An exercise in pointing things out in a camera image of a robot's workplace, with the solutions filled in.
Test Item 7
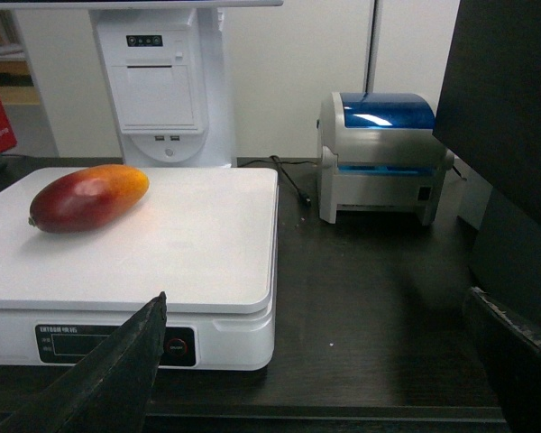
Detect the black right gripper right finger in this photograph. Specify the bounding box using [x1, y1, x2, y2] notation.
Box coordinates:
[463, 287, 541, 432]

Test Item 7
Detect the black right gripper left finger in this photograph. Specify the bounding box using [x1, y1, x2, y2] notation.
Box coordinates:
[0, 292, 167, 432]

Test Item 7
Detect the dark red mango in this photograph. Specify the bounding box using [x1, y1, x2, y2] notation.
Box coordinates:
[28, 164, 150, 234]

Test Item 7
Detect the white checkout scale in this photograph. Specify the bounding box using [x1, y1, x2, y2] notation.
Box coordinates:
[0, 168, 279, 371]

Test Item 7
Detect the black monitor panel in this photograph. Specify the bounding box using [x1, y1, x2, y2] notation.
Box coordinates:
[434, 1, 541, 327]

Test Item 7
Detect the blue grey label printer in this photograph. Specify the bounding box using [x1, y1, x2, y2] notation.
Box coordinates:
[316, 92, 454, 226]

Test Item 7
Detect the white POS terminal stand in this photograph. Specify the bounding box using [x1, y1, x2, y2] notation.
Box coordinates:
[0, 1, 271, 168]

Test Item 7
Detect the wooden pallet shelf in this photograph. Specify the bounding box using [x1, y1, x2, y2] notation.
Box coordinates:
[0, 11, 40, 106]

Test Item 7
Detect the black cable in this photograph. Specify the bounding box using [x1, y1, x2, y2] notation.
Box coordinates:
[268, 154, 321, 207]

